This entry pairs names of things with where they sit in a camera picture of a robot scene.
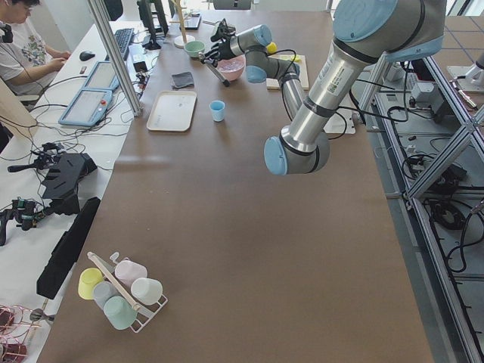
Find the bamboo cutting board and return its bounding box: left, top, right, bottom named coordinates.
left=265, top=54, right=310, bottom=92

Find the mint cup on rack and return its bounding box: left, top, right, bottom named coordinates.
left=104, top=296, right=137, bottom=330

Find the steel muddler black tip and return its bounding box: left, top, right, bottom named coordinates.
left=198, top=52, right=231, bottom=87

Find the whole yellow lemon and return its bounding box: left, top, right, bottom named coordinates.
left=266, top=42, right=278, bottom=54

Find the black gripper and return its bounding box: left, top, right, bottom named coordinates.
left=211, top=40, right=231, bottom=61

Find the light blue plastic cup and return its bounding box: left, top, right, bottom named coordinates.
left=209, top=100, right=225, bottom=122

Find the wooden cup rack stand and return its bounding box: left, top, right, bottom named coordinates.
left=169, top=0, right=196, bottom=48

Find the white cup on rack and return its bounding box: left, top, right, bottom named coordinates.
left=131, top=278, right=163, bottom=306

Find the mint green bowl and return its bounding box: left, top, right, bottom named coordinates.
left=184, top=40, right=205, bottom=59

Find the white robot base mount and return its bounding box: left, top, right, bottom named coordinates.
left=324, top=109, right=356, bottom=137

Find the blue teach pendant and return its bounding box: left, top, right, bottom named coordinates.
left=82, top=61, right=119, bottom=91
left=58, top=88, right=113, bottom=127

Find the pink bowl of ice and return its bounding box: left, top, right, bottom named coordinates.
left=216, top=55, right=246, bottom=82

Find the grey cup on rack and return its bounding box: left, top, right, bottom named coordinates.
left=92, top=281, right=118, bottom=309

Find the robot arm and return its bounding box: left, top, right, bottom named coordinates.
left=204, top=20, right=306, bottom=119
left=264, top=1, right=445, bottom=175

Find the grey folded cloth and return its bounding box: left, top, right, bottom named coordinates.
left=171, top=72, right=194, bottom=89

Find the pink cup on rack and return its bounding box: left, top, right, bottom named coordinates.
left=114, top=259, right=147, bottom=288

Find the beige rabbit serving tray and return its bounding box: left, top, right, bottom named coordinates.
left=147, top=91, right=197, bottom=132

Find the black keyboard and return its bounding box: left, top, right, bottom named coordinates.
left=114, top=28, right=134, bottom=61

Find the yellow cup on rack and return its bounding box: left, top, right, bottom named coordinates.
left=78, top=268, right=104, bottom=300

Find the white wire cup rack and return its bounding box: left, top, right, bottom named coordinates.
left=87, top=252, right=168, bottom=334

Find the seated person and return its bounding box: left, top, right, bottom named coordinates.
left=1, top=1, right=71, bottom=95

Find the black computer mouse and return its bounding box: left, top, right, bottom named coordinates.
left=79, top=51, right=95, bottom=62

